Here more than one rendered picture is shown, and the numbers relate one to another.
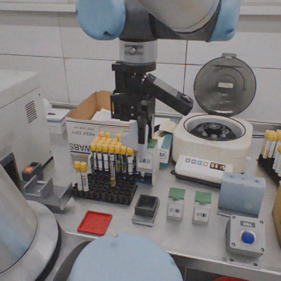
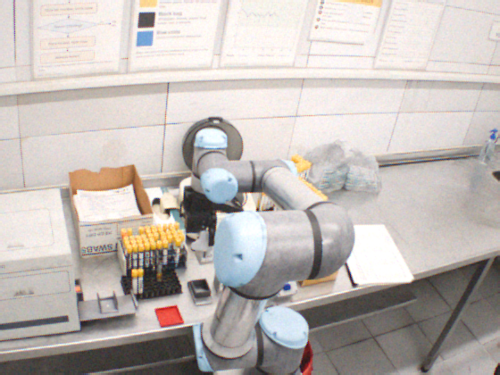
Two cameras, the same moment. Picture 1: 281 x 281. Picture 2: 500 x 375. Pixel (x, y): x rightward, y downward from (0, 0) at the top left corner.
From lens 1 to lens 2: 98 cm
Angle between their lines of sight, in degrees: 36
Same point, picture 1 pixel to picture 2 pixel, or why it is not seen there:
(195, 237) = not seen: hidden behind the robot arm
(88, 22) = (216, 195)
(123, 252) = (277, 315)
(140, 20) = (245, 188)
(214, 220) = not seen: hidden behind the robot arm
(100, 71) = (66, 145)
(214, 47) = (195, 105)
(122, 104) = (197, 220)
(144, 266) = (288, 317)
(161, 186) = (194, 267)
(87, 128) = (104, 229)
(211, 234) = not seen: hidden behind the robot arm
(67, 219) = (144, 321)
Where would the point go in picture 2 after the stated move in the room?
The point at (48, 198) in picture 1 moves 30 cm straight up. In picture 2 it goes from (121, 310) to (120, 226)
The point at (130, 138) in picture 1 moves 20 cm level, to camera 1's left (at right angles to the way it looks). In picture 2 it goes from (200, 243) to (133, 265)
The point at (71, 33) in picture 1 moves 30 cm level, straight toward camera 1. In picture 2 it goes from (32, 110) to (79, 147)
